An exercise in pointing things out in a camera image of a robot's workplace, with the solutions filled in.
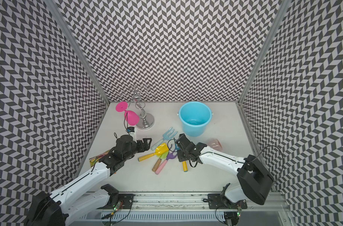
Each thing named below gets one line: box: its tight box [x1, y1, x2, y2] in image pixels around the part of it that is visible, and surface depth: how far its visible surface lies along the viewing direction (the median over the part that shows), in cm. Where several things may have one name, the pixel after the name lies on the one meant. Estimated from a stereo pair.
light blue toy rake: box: [150, 126, 178, 151], surface depth 100 cm
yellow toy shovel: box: [138, 142, 170, 162], surface depth 92 cm
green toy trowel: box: [151, 149, 169, 172], surface depth 89 cm
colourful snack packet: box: [89, 149, 111, 168], surface depth 86 cm
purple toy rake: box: [154, 151, 178, 175], surface depth 90 cm
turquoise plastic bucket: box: [177, 101, 213, 138], surface depth 93 cm
